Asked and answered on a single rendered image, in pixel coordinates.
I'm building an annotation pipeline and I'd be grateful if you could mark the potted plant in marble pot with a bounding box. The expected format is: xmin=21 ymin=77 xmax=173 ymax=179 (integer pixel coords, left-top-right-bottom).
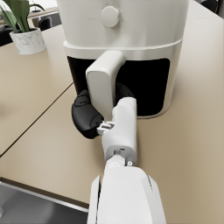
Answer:
xmin=0 ymin=0 xmax=47 ymax=56

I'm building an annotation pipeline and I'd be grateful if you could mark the pale air fryer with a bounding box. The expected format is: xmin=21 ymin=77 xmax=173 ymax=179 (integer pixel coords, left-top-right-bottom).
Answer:
xmin=56 ymin=0 xmax=190 ymax=123

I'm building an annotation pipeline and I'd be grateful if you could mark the dark chair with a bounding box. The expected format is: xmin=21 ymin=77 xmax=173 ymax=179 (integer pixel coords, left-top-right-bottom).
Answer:
xmin=38 ymin=16 xmax=54 ymax=32
xmin=200 ymin=0 xmax=220 ymax=14

